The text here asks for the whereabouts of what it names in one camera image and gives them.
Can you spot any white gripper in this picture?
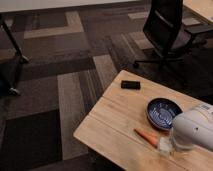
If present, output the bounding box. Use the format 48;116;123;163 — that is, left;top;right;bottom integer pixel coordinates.
170;129;194;152

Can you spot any white sponge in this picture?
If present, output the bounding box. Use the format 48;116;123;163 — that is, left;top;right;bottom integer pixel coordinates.
158;137;173;155

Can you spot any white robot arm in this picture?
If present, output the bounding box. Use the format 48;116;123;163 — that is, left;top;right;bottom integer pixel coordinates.
170;103;213;152

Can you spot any blue ceramic bowl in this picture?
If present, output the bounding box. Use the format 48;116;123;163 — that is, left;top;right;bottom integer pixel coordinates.
146;98;182;131

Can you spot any orange carrot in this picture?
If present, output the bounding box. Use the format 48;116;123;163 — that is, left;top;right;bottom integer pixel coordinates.
134;129;159;148

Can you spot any black rectangular block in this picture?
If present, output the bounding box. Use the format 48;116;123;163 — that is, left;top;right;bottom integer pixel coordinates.
121;80;141;90

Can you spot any black office chair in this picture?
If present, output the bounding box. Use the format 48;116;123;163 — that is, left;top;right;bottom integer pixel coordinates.
133;0;213;68

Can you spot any wooden desk at top right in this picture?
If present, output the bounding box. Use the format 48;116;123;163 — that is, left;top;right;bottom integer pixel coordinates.
183;0;213;23

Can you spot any black rolling stand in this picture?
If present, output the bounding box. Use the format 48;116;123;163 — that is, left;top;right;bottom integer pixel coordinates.
0;13;30;96

